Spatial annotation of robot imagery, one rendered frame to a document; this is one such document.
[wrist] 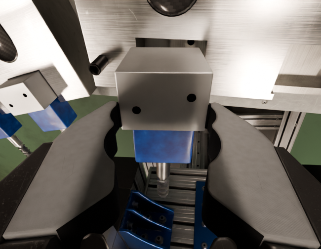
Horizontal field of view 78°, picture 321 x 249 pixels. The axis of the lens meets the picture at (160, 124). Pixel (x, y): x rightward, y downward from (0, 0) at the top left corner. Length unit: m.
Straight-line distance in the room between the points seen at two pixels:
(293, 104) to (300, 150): 1.33
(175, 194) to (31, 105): 0.40
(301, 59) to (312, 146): 1.44
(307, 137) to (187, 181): 1.12
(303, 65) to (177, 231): 0.41
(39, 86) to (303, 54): 0.26
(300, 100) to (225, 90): 0.15
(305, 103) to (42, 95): 0.32
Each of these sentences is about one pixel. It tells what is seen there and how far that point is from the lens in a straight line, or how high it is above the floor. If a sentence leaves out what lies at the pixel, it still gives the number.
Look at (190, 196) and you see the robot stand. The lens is 0.54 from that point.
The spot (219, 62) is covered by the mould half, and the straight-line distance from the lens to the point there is 0.16.
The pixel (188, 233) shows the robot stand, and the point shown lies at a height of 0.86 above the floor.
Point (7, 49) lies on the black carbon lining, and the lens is 0.29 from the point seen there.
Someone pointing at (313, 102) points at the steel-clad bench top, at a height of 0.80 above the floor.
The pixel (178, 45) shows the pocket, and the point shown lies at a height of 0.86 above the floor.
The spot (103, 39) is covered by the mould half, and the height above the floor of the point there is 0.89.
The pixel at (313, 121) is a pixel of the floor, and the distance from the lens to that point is 1.48.
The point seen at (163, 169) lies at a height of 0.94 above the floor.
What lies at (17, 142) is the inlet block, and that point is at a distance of 0.40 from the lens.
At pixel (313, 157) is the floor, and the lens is 1.72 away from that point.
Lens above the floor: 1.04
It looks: 48 degrees down
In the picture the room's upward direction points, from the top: 165 degrees counter-clockwise
